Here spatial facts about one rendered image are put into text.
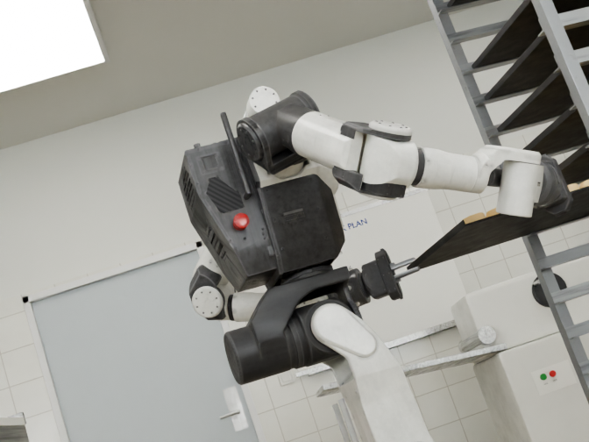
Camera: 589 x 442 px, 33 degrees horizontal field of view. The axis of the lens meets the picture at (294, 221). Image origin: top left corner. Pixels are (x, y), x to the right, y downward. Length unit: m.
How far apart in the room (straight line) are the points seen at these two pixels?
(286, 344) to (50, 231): 4.16
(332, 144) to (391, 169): 0.12
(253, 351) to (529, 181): 0.64
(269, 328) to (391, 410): 0.30
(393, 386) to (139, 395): 3.92
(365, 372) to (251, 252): 0.33
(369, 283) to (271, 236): 0.40
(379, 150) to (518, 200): 0.28
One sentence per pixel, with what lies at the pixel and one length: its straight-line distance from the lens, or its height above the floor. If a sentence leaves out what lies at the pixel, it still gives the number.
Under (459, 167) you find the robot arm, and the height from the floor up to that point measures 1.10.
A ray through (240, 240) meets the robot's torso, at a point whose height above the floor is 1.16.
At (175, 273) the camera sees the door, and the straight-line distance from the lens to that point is 5.94.
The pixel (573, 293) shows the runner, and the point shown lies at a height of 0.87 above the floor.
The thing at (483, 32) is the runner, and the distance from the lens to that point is 2.69.
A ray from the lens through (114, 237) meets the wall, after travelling 5.99.
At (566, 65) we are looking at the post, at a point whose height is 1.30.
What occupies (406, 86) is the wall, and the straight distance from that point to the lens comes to 6.30.
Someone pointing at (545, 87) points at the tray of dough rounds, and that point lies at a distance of 2.34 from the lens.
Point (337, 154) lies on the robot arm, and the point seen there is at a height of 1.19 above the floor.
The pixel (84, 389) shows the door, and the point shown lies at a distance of 5.91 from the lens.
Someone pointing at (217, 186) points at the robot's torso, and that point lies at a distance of 2.03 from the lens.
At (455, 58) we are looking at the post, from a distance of 2.63.
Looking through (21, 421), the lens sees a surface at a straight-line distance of 1.49.
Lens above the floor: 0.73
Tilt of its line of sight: 13 degrees up
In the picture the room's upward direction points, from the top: 19 degrees counter-clockwise
